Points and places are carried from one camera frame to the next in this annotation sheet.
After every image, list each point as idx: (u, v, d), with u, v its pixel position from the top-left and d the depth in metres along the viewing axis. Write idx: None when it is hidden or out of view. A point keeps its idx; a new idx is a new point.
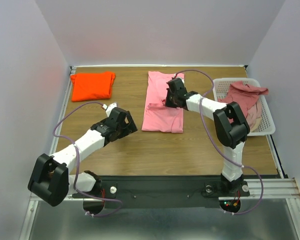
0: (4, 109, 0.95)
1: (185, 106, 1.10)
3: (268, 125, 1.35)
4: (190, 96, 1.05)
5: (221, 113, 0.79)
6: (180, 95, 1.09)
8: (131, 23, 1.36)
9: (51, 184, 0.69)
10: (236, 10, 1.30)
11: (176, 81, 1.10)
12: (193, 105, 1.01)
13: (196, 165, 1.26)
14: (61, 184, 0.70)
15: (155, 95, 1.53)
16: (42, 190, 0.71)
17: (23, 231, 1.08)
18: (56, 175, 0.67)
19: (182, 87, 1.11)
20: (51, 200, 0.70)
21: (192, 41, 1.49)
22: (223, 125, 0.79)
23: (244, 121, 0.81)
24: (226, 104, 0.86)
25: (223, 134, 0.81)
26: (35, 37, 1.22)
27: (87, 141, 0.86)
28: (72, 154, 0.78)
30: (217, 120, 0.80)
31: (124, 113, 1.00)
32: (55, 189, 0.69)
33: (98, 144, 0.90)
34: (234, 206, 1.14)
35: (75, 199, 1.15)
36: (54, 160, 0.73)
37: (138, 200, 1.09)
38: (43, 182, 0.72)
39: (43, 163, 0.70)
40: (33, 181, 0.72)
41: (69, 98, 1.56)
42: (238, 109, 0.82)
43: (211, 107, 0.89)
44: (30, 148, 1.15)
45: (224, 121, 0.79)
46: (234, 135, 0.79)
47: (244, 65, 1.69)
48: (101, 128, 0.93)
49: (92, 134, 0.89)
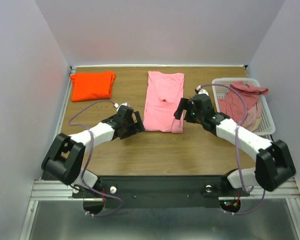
0: (4, 109, 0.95)
1: (213, 130, 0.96)
3: (268, 125, 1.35)
4: (221, 120, 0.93)
5: (268, 156, 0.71)
6: (207, 117, 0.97)
8: (131, 23, 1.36)
9: (68, 159, 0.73)
10: (236, 10, 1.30)
11: (204, 100, 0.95)
12: (226, 133, 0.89)
13: (196, 165, 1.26)
14: (78, 161, 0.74)
15: (155, 95, 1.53)
16: (57, 167, 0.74)
17: (23, 231, 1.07)
18: (75, 149, 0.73)
19: (210, 106, 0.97)
20: (65, 177, 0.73)
21: (192, 41, 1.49)
22: (269, 169, 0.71)
23: (290, 164, 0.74)
24: (270, 142, 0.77)
25: (265, 177, 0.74)
26: (35, 37, 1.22)
27: (100, 130, 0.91)
28: (88, 138, 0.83)
30: (261, 162, 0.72)
31: (132, 110, 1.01)
32: (71, 165, 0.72)
33: (108, 135, 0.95)
34: (234, 206, 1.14)
35: (74, 199, 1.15)
36: (70, 139, 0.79)
37: (138, 200, 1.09)
38: (59, 160, 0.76)
39: (62, 140, 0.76)
40: (48, 158, 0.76)
41: (69, 98, 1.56)
42: (285, 150, 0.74)
43: (251, 142, 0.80)
44: (29, 148, 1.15)
45: (271, 165, 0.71)
46: (279, 180, 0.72)
47: (244, 65, 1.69)
48: (110, 123, 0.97)
49: (103, 126, 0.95)
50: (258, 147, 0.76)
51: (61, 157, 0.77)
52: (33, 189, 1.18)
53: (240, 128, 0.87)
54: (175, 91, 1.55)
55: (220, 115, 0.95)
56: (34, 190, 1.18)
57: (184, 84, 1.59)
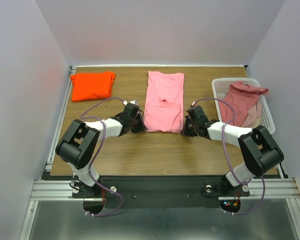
0: (4, 109, 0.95)
1: (207, 135, 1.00)
3: (268, 125, 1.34)
4: (212, 124, 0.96)
5: (247, 138, 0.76)
6: (201, 124, 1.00)
8: (131, 23, 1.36)
9: (84, 141, 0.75)
10: (236, 10, 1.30)
11: (196, 109, 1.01)
12: (216, 132, 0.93)
13: (196, 165, 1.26)
14: (93, 145, 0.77)
15: (155, 95, 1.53)
16: (71, 149, 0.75)
17: (23, 231, 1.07)
18: (91, 133, 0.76)
19: (203, 115, 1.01)
20: (78, 160, 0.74)
21: (192, 41, 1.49)
22: (251, 152, 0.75)
23: (275, 146, 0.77)
24: (252, 129, 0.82)
25: (251, 162, 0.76)
26: (35, 37, 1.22)
27: (111, 123, 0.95)
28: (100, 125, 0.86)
30: (244, 146, 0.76)
31: (137, 108, 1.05)
32: (86, 147, 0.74)
33: (116, 130, 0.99)
34: (234, 206, 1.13)
35: (75, 199, 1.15)
36: (84, 126, 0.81)
37: (138, 200, 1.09)
38: (73, 144, 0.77)
39: (78, 125, 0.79)
40: (62, 141, 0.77)
41: (69, 98, 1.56)
42: (266, 134, 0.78)
43: (235, 132, 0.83)
44: (30, 148, 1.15)
45: (252, 147, 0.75)
46: (265, 162, 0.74)
47: (244, 65, 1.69)
48: (118, 120, 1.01)
49: (113, 120, 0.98)
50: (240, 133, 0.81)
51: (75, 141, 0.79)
52: (33, 189, 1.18)
53: (227, 124, 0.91)
54: (175, 91, 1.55)
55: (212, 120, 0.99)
56: (34, 190, 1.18)
57: (184, 84, 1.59)
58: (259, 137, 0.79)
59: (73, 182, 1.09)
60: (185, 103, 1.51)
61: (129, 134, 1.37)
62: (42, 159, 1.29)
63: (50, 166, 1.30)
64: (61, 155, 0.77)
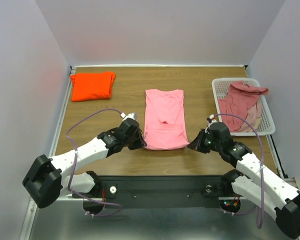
0: (4, 108, 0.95)
1: (233, 162, 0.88)
3: (268, 125, 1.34)
4: (240, 152, 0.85)
5: (295, 208, 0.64)
6: (226, 148, 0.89)
8: (131, 22, 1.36)
9: (42, 187, 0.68)
10: (236, 10, 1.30)
11: (222, 130, 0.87)
12: (247, 171, 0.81)
13: (196, 165, 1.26)
14: (51, 191, 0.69)
15: (155, 116, 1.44)
16: (34, 190, 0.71)
17: (22, 231, 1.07)
18: (48, 179, 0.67)
19: (229, 136, 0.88)
20: (39, 203, 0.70)
21: (192, 41, 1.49)
22: (293, 222, 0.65)
23: None
24: (297, 190, 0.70)
25: (287, 226, 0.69)
26: (35, 37, 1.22)
27: (89, 151, 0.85)
28: (69, 162, 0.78)
30: (287, 214, 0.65)
31: (136, 126, 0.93)
32: (44, 193, 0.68)
33: (101, 153, 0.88)
34: (234, 206, 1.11)
35: (75, 199, 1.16)
36: (51, 164, 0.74)
37: (138, 200, 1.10)
38: (38, 182, 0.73)
39: (40, 164, 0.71)
40: (28, 178, 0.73)
41: (69, 98, 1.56)
42: None
43: (277, 189, 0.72)
44: (29, 148, 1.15)
45: (297, 217, 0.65)
46: None
47: (244, 65, 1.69)
48: (107, 139, 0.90)
49: (97, 144, 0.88)
50: (284, 197, 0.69)
51: (42, 177, 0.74)
52: None
53: (267, 170, 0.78)
54: (175, 110, 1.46)
55: (241, 146, 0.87)
56: None
57: (184, 84, 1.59)
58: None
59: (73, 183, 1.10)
60: (185, 104, 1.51)
61: None
62: None
63: None
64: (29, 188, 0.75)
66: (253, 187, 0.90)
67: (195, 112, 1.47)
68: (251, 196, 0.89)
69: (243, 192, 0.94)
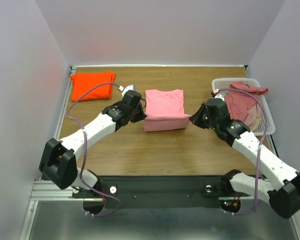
0: (5, 108, 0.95)
1: (229, 140, 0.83)
3: (268, 125, 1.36)
4: (238, 130, 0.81)
5: (291, 189, 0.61)
6: (223, 125, 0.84)
8: (131, 22, 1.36)
9: (59, 168, 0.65)
10: (236, 10, 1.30)
11: (220, 106, 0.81)
12: (245, 149, 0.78)
13: (196, 165, 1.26)
14: (69, 170, 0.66)
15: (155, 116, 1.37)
16: (52, 173, 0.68)
17: (22, 231, 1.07)
18: (63, 160, 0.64)
19: (227, 113, 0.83)
20: (59, 184, 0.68)
21: (193, 41, 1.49)
22: (290, 202, 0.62)
23: None
24: (295, 170, 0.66)
25: (280, 206, 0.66)
26: (35, 37, 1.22)
27: (97, 127, 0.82)
28: (80, 140, 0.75)
30: (283, 194, 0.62)
31: (139, 97, 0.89)
32: (63, 174, 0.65)
33: (110, 127, 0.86)
34: (234, 206, 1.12)
35: (74, 199, 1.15)
36: (62, 145, 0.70)
37: (138, 200, 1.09)
38: (54, 165, 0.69)
39: (52, 147, 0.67)
40: (43, 164, 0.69)
41: (69, 98, 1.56)
42: None
43: (275, 169, 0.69)
44: (29, 148, 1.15)
45: (292, 198, 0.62)
46: (295, 209, 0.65)
47: (244, 65, 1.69)
48: (113, 112, 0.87)
49: (103, 119, 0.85)
50: (283, 178, 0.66)
51: (57, 160, 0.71)
52: (33, 189, 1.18)
53: (265, 149, 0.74)
54: (176, 109, 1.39)
55: (238, 124, 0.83)
56: (34, 190, 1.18)
57: (184, 84, 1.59)
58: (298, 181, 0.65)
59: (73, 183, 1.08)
60: (185, 104, 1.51)
61: (130, 134, 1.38)
62: None
63: None
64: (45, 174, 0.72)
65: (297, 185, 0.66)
66: (250, 179, 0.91)
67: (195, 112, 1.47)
68: (248, 188, 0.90)
69: (241, 188, 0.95)
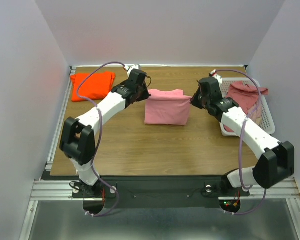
0: (5, 108, 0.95)
1: (218, 116, 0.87)
3: (268, 125, 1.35)
4: (228, 106, 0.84)
5: (272, 156, 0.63)
6: (214, 102, 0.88)
8: (131, 22, 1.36)
9: (80, 143, 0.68)
10: (237, 10, 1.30)
11: (212, 83, 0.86)
12: (232, 123, 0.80)
13: (196, 165, 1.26)
14: (89, 144, 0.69)
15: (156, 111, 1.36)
16: (72, 150, 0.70)
17: (23, 231, 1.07)
18: (84, 133, 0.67)
19: (218, 91, 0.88)
20: (81, 159, 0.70)
21: (193, 41, 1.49)
22: (270, 170, 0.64)
23: (291, 166, 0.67)
24: (277, 140, 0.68)
25: (262, 175, 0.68)
26: (35, 37, 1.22)
27: (109, 104, 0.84)
28: (96, 117, 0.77)
30: (264, 161, 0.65)
31: (144, 75, 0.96)
32: (84, 148, 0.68)
33: (120, 105, 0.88)
34: (234, 206, 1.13)
35: (74, 199, 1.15)
36: (80, 122, 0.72)
37: (138, 200, 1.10)
38: (74, 142, 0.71)
39: (71, 125, 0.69)
40: (63, 143, 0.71)
41: (69, 98, 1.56)
42: (292, 152, 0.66)
43: (258, 139, 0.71)
44: (29, 148, 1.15)
45: (273, 166, 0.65)
46: (277, 179, 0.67)
47: (244, 65, 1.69)
48: (121, 91, 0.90)
49: (113, 97, 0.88)
50: (264, 147, 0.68)
51: (76, 138, 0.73)
52: (33, 189, 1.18)
53: (250, 121, 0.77)
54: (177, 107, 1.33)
55: (228, 101, 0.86)
56: (34, 190, 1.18)
57: (184, 84, 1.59)
58: (279, 151, 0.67)
59: (73, 182, 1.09)
60: None
61: (130, 134, 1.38)
62: (42, 159, 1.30)
63: (50, 166, 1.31)
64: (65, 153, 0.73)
65: (279, 155, 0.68)
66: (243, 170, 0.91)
67: (194, 112, 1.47)
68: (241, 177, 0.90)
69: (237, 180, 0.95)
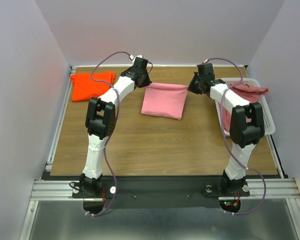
0: (5, 109, 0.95)
1: (208, 92, 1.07)
3: (268, 125, 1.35)
4: (216, 83, 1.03)
5: (240, 110, 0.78)
6: (205, 80, 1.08)
8: (131, 22, 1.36)
9: (105, 119, 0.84)
10: (237, 10, 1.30)
11: (207, 65, 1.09)
12: (217, 95, 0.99)
13: (196, 164, 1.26)
14: (111, 118, 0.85)
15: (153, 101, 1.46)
16: (97, 125, 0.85)
17: (23, 231, 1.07)
18: (108, 109, 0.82)
19: (211, 73, 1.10)
20: (106, 131, 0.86)
21: (193, 41, 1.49)
22: (239, 122, 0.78)
23: (261, 124, 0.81)
24: (249, 103, 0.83)
25: (236, 131, 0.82)
26: (35, 38, 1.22)
27: (122, 86, 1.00)
28: (113, 95, 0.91)
30: (234, 115, 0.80)
31: (146, 61, 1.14)
32: (108, 120, 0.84)
33: (130, 87, 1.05)
34: (234, 206, 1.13)
35: (75, 199, 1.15)
36: (101, 101, 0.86)
37: (138, 200, 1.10)
38: (98, 119, 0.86)
39: (95, 103, 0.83)
40: (89, 119, 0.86)
41: (69, 98, 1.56)
42: (260, 111, 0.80)
43: (233, 100, 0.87)
44: (29, 148, 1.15)
45: (242, 119, 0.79)
46: (248, 135, 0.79)
47: (244, 65, 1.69)
48: (129, 75, 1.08)
49: (124, 80, 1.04)
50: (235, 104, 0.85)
51: (98, 115, 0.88)
52: (33, 189, 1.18)
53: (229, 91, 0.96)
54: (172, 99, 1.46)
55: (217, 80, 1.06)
56: (34, 190, 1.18)
57: (184, 84, 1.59)
58: (251, 111, 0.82)
59: (73, 183, 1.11)
60: (185, 104, 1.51)
61: (130, 133, 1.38)
62: (42, 159, 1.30)
63: (50, 166, 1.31)
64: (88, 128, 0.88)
65: (251, 116, 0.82)
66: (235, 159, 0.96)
67: (194, 112, 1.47)
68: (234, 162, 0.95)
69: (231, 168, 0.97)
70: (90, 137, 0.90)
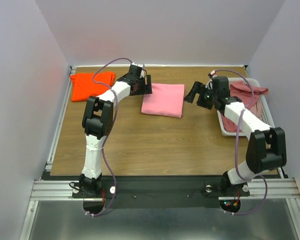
0: (5, 108, 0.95)
1: (222, 110, 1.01)
3: None
4: (232, 101, 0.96)
5: (261, 137, 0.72)
6: (220, 97, 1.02)
8: (131, 22, 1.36)
9: (103, 118, 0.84)
10: (236, 9, 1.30)
11: (222, 81, 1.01)
12: (232, 113, 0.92)
13: (196, 165, 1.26)
14: (109, 117, 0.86)
15: (153, 100, 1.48)
16: (94, 123, 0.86)
17: (22, 231, 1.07)
18: (106, 107, 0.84)
19: (226, 89, 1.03)
20: (103, 130, 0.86)
21: (193, 41, 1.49)
22: (258, 150, 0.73)
23: (282, 152, 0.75)
24: (269, 127, 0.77)
25: (253, 158, 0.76)
26: (35, 38, 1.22)
27: (119, 88, 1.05)
28: (111, 96, 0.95)
30: (253, 141, 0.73)
31: (141, 69, 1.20)
32: (106, 119, 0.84)
33: (127, 91, 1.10)
34: (234, 206, 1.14)
35: (75, 199, 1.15)
36: (99, 101, 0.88)
37: (139, 200, 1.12)
38: (95, 118, 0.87)
39: (93, 102, 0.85)
40: (86, 118, 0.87)
41: (69, 98, 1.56)
42: (282, 138, 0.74)
43: (251, 123, 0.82)
44: (29, 148, 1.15)
45: (262, 147, 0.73)
46: (266, 163, 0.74)
47: (244, 65, 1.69)
48: (125, 80, 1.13)
49: (120, 84, 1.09)
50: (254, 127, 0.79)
51: (95, 115, 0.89)
52: (33, 189, 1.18)
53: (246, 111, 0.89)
54: (173, 97, 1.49)
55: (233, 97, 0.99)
56: (34, 190, 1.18)
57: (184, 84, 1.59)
58: (270, 136, 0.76)
59: (73, 183, 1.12)
60: (185, 104, 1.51)
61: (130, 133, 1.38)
62: (42, 159, 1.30)
63: (50, 166, 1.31)
64: (86, 128, 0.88)
65: (271, 140, 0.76)
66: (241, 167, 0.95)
67: (195, 112, 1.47)
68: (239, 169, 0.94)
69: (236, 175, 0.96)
70: (87, 137, 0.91)
